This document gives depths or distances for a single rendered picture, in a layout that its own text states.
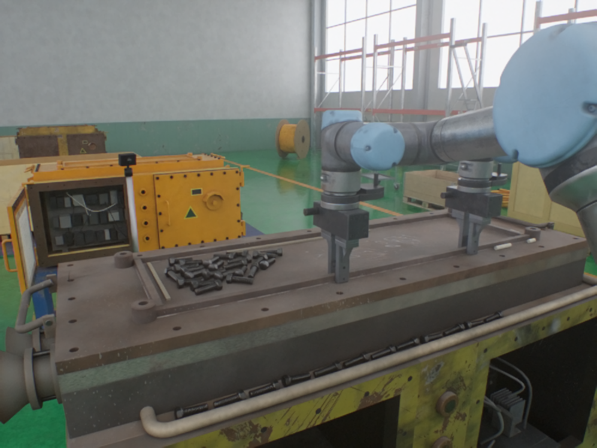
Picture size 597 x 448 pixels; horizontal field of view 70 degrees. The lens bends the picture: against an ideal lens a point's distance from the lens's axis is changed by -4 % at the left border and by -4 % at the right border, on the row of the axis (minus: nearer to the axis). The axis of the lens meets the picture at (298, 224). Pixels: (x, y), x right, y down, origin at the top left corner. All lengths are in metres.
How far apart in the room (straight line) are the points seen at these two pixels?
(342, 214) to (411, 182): 7.26
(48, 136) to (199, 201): 5.95
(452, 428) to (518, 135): 0.79
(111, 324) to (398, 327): 0.54
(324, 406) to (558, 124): 0.60
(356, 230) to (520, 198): 5.83
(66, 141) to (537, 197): 7.77
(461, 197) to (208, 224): 2.62
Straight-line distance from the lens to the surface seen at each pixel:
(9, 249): 6.34
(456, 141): 0.73
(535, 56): 0.42
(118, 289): 0.93
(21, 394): 0.87
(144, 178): 3.34
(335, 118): 0.81
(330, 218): 0.86
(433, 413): 1.02
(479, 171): 1.07
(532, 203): 6.48
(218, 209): 3.49
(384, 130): 0.71
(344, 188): 0.83
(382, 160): 0.71
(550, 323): 1.22
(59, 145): 9.13
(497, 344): 1.07
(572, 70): 0.40
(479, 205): 1.07
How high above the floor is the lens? 1.71
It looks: 15 degrees down
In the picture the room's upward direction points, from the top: straight up
